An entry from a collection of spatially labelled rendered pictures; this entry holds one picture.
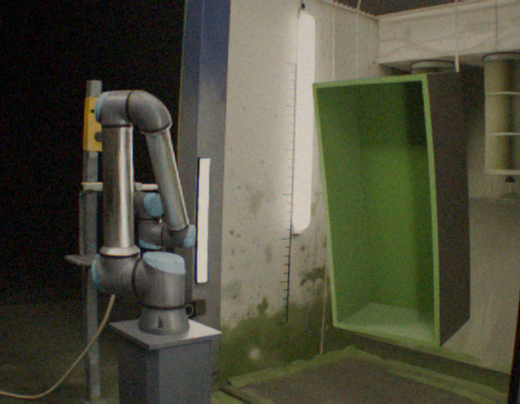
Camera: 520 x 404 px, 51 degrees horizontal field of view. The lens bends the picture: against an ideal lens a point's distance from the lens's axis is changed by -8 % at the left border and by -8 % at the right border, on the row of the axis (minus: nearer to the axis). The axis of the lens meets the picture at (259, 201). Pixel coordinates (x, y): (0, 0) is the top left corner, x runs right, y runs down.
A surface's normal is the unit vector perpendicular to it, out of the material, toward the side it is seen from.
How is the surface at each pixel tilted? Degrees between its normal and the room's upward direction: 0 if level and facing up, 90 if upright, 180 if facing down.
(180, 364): 90
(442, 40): 90
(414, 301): 102
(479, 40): 90
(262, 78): 90
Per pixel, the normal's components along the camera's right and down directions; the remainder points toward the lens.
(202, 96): 0.65, 0.06
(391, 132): -0.68, 0.22
